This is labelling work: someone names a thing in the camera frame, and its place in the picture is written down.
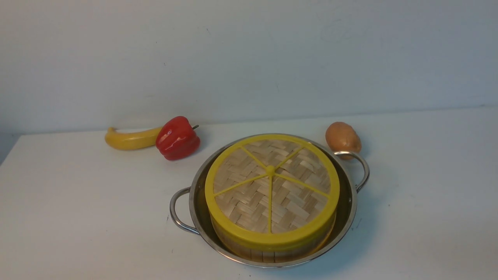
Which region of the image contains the woven bamboo steamer lid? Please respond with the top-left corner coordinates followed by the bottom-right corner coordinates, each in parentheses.
top-left (204, 134), bottom-right (340, 252)

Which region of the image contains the bamboo steamer basket yellow rim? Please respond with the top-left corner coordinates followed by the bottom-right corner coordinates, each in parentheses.
top-left (211, 213), bottom-right (337, 263)

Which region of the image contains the stainless steel pot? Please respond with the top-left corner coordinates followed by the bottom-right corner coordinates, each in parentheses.
top-left (170, 134), bottom-right (370, 269)

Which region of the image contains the red bell pepper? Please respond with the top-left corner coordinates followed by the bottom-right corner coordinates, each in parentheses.
top-left (155, 116), bottom-right (200, 161)

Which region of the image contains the brown potato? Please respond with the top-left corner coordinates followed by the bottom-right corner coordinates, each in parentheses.
top-left (325, 122), bottom-right (362, 153)

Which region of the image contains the yellow banana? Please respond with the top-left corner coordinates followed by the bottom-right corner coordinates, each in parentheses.
top-left (104, 127), bottom-right (161, 151)

